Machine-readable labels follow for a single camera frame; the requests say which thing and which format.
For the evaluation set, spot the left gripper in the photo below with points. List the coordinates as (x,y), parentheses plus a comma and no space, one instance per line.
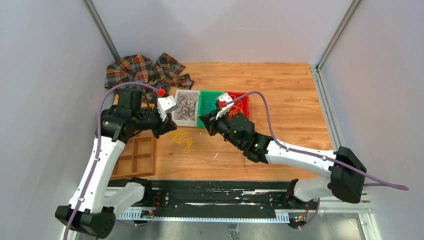
(168,126)

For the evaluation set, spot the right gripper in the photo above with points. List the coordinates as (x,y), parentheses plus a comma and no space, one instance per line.
(210,123)

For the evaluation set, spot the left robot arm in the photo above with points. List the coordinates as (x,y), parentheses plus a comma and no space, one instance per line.
(106,149)

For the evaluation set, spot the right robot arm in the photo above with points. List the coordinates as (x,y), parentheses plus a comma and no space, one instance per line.
(339,173)

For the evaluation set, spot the white plastic bin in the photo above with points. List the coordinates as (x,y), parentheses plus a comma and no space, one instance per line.
(186,114)

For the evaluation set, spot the green plastic bin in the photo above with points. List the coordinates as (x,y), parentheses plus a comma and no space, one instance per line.
(206,104)

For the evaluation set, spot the red plastic bin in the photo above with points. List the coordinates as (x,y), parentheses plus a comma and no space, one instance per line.
(239,107)

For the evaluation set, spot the wooden divided tray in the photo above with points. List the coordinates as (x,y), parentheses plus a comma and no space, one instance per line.
(138,159)

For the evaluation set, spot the plaid cloth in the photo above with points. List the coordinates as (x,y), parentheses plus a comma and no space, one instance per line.
(164,73)

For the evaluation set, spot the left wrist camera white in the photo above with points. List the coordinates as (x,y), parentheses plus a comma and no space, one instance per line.
(166,105)

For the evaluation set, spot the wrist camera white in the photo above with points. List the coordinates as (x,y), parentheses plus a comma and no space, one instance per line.
(224,103)
(166,105)

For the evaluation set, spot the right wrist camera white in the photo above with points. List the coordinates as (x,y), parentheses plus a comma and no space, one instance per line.
(224,103)

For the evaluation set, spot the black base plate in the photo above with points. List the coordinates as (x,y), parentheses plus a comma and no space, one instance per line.
(220,199)

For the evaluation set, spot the aluminium front rail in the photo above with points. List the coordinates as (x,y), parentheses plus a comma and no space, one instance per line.
(135,216)

